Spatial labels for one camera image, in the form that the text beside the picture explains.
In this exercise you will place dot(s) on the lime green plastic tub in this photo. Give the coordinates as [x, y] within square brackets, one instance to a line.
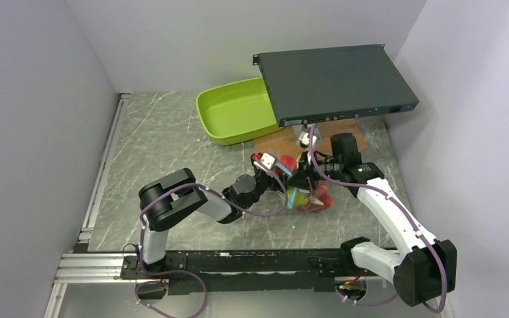
[236, 112]

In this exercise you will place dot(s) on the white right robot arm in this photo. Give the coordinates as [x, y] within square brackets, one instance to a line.
[423, 269]

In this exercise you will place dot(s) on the red fake lychee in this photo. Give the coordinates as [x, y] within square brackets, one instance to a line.
[317, 201]

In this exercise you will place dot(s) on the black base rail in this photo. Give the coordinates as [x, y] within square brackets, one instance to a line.
[187, 271]

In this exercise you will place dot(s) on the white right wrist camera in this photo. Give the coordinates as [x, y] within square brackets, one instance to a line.
[305, 140]

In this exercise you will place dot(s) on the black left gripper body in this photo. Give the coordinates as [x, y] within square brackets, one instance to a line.
[263, 183]

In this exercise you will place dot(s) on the wooden board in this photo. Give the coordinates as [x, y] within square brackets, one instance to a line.
[283, 142]

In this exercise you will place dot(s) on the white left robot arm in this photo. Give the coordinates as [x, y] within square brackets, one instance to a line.
[169, 200]

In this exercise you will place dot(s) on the red fake apple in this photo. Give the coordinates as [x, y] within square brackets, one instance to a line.
[288, 162]

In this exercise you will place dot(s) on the aluminium frame rail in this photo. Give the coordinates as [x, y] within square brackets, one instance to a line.
[81, 266]

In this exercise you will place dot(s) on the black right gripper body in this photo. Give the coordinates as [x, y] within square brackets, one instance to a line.
[311, 173]

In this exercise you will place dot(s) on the clear zip top bag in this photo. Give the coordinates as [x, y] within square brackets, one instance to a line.
[302, 193]

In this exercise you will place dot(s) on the metal stand base plate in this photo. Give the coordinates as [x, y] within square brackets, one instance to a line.
[301, 130]

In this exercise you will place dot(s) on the dark grey rack device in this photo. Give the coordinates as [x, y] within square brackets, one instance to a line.
[331, 84]

